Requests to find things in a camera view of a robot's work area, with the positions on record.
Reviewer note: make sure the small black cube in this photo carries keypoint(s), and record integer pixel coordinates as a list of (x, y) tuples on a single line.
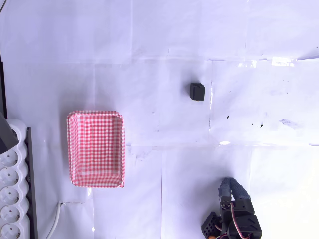
[(197, 91)]

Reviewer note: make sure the red checkered basket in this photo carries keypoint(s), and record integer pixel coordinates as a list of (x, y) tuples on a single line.
[(96, 149)]

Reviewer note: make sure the white multi-socket power strip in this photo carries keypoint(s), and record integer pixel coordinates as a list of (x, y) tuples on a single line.
[(11, 189)]

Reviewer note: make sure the dark grey box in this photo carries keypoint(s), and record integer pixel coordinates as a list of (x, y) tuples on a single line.
[(6, 135)]

